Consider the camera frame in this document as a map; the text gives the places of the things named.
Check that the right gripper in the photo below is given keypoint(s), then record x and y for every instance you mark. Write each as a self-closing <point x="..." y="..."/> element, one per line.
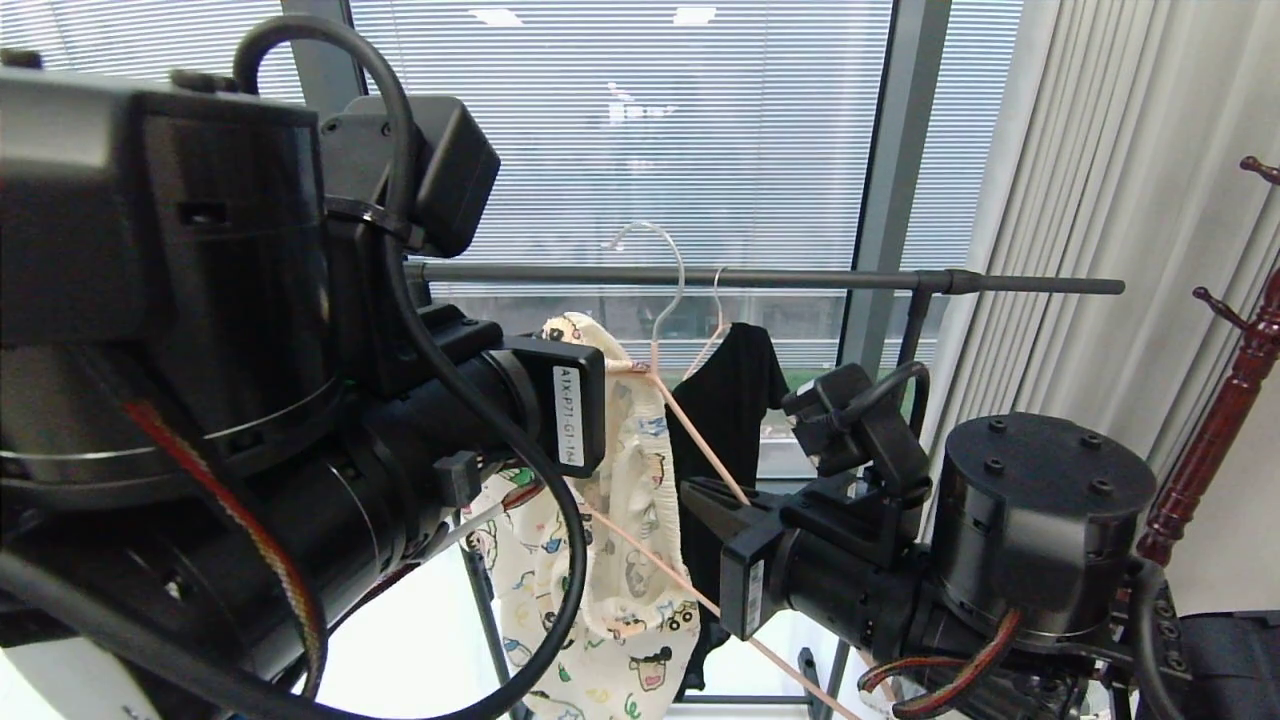
<point x="850" y="580"/>

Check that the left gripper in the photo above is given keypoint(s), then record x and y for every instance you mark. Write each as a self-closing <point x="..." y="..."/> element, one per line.
<point x="470" y="440"/>

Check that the cream printed garment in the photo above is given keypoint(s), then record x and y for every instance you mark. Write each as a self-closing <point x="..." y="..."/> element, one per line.
<point x="620" y="560"/>

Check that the pink clothes hanger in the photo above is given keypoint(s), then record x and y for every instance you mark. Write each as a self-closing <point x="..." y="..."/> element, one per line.
<point x="718" y="300"/>
<point x="700" y="440"/>

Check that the black t-shirt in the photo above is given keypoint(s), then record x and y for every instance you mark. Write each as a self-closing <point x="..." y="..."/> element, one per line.
<point x="730" y="400"/>

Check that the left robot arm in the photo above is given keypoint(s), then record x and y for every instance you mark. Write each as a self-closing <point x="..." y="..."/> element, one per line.
<point x="150" y="250"/>

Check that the black clothes rack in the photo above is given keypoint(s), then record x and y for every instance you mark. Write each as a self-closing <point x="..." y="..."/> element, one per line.
<point x="850" y="279"/>

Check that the dark red wooden coat stand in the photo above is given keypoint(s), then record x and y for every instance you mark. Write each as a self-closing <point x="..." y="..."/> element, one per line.
<point x="1210" y="440"/>

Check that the window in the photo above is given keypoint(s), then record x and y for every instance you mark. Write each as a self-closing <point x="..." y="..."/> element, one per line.
<point x="700" y="120"/>

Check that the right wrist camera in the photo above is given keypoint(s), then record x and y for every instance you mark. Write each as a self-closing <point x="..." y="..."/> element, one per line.
<point x="880" y="450"/>

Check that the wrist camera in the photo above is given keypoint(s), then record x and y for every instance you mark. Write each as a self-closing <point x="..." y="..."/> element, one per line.
<point x="880" y="450"/>
<point x="450" y="170"/>

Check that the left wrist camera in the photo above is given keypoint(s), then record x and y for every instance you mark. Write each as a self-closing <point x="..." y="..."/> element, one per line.
<point x="450" y="170"/>

